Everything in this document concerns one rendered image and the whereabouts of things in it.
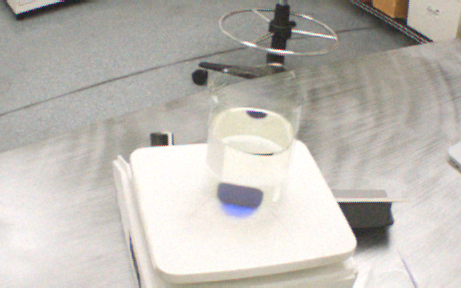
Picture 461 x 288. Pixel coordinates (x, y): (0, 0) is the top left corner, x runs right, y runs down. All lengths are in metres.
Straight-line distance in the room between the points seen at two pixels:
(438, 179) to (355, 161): 0.10
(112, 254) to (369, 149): 0.28
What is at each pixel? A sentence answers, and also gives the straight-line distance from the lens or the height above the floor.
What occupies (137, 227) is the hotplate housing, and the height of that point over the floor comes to 0.82.
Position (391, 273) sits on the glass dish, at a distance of 0.48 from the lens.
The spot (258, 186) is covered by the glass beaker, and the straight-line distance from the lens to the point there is 0.36.
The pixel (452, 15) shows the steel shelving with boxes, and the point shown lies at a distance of 2.66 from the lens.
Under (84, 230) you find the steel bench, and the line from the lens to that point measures 0.49.
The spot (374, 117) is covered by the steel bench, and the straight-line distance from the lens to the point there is 0.67.
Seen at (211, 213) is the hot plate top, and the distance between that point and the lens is 0.37.
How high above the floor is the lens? 1.08
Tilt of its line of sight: 34 degrees down
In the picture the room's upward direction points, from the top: 6 degrees clockwise
